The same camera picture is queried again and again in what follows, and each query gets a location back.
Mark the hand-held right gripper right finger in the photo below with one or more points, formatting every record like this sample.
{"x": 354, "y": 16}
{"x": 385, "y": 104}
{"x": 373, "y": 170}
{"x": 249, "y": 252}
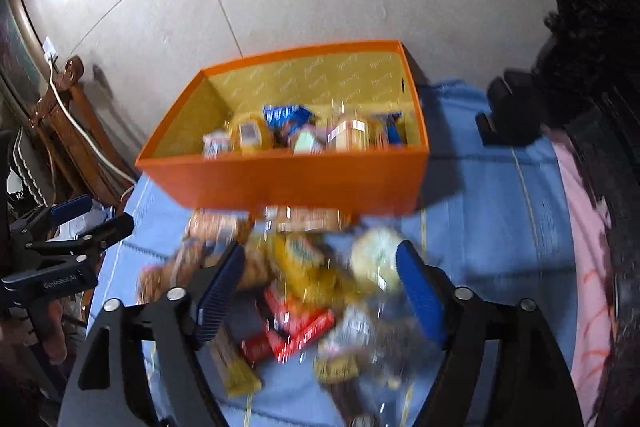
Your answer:
{"x": 420, "y": 297}

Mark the yellow snack packet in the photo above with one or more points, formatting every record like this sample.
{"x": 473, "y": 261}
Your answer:
{"x": 250, "y": 134}
{"x": 305, "y": 269}

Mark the orange cardboard box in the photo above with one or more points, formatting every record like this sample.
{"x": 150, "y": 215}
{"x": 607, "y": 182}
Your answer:
{"x": 300, "y": 184}

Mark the small white snack packet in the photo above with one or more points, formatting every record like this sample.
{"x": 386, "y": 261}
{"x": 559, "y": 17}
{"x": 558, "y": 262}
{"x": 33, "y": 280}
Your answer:
{"x": 216, "y": 145}

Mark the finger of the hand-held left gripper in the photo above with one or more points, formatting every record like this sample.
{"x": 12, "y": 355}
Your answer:
{"x": 70, "y": 209}
{"x": 107, "y": 232}

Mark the blue round biscuit packet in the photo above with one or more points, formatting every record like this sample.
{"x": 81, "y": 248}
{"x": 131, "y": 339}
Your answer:
{"x": 287, "y": 117}

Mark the red snack packet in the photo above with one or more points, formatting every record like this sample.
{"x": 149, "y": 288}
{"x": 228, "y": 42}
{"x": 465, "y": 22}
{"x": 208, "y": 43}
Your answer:
{"x": 297, "y": 322}

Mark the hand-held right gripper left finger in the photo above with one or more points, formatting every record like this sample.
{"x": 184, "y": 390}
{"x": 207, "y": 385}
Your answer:
{"x": 220, "y": 297}

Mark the brown wooden chair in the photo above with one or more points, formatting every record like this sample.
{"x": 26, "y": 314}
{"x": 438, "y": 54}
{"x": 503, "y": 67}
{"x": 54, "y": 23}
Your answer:
{"x": 75, "y": 142}

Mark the person's left hand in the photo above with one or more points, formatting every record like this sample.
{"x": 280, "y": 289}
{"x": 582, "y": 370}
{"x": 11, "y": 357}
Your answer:
{"x": 47, "y": 327}

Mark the white wall socket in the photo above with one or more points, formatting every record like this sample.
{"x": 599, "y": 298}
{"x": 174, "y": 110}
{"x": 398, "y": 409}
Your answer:
{"x": 50, "y": 48}

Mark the framed wall painting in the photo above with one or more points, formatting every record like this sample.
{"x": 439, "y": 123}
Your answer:
{"x": 17, "y": 52}

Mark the pale yellow cake packet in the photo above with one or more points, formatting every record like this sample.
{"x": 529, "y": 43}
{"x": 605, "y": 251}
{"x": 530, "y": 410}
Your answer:
{"x": 375, "y": 257}

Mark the tan snack bar packet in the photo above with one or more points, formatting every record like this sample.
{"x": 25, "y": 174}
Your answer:
{"x": 235, "y": 367}

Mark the light blue checked blanket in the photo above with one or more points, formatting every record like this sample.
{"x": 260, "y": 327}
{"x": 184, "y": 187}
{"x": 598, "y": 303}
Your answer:
{"x": 495, "y": 227}

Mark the pink cloth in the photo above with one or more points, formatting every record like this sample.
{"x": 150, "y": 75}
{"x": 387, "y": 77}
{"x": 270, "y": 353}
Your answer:
{"x": 587, "y": 267}

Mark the blue and brown snack packet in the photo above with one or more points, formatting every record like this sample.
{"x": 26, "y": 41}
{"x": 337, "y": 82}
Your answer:
{"x": 395, "y": 129}

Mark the dark carved wooden headboard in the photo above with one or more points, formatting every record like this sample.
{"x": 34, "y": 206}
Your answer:
{"x": 600, "y": 57}

